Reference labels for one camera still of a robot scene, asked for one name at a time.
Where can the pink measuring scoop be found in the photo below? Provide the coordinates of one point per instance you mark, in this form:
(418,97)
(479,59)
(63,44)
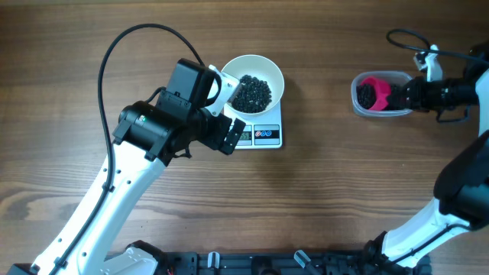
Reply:
(381,89)

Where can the white digital kitchen scale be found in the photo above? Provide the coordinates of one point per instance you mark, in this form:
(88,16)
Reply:
(261,131)

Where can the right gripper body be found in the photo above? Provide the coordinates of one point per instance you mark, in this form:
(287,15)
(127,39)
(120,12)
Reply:
(422,98)

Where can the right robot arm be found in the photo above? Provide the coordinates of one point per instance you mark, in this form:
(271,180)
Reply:
(460,196)

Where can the white bowl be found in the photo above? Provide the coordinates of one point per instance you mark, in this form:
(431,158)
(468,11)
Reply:
(262,68)

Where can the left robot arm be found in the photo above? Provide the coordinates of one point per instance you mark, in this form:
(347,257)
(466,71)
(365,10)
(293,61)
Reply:
(146,139)

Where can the clear plastic bean container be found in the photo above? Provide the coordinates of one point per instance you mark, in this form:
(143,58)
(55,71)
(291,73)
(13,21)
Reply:
(393,77)

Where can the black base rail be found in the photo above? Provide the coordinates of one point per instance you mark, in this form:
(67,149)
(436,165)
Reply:
(298,263)

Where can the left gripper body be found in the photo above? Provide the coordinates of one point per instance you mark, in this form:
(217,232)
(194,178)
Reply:
(212,130)

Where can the black beans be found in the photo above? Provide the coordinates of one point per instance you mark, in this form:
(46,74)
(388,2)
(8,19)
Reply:
(253,97)

